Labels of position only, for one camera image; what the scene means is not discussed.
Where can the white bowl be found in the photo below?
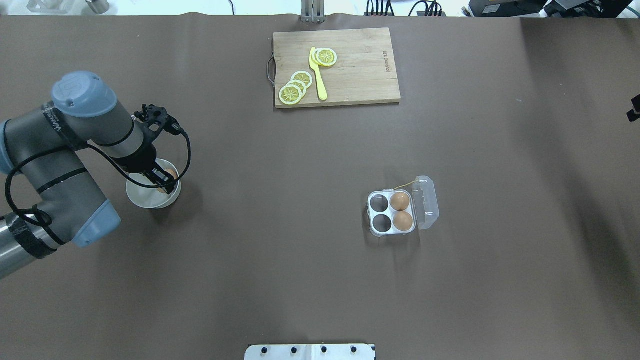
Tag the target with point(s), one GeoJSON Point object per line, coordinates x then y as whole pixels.
{"type": "Point", "coordinates": [152, 198]}

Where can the arm black gripper tip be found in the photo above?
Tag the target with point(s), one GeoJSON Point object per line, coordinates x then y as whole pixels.
{"type": "Point", "coordinates": [634, 114]}

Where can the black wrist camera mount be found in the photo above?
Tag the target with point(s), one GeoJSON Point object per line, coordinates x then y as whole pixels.
{"type": "Point", "coordinates": [153, 120]}

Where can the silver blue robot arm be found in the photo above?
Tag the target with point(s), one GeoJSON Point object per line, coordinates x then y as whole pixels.
{"type": "Point", "coordinates": [52, 197]}

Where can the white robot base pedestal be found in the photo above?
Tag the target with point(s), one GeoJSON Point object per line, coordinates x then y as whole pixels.
{"type": "Point", "coordinates": [318, 351]}

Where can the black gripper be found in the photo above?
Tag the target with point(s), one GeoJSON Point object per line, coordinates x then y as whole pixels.
{"type": "Point", "coordinates": [140, 162]}

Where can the aluminium frame post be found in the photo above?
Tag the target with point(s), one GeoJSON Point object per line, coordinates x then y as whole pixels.
{"type": "Point", "coordinates": [313, 11]}

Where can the wooden cutting board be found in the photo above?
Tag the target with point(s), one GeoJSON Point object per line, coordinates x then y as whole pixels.
{"type": "Point", "coordinates": [365, 71]}

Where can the brown egg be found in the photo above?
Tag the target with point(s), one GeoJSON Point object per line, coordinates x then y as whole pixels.
{"type": "Point", "coordinates": [169, 183]}
{"type": "Point", "coordinates": [400, 201]}
{"type": "Point", "coordinates": [403, 221]}

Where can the clear plastic egg box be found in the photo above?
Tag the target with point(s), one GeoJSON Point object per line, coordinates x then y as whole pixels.
{"type": "Point", "coordinates": [423, 207]}

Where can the clear plastic tray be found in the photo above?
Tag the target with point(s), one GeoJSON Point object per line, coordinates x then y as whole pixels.
{"type": "Point", "coordinates": [50, 7]}

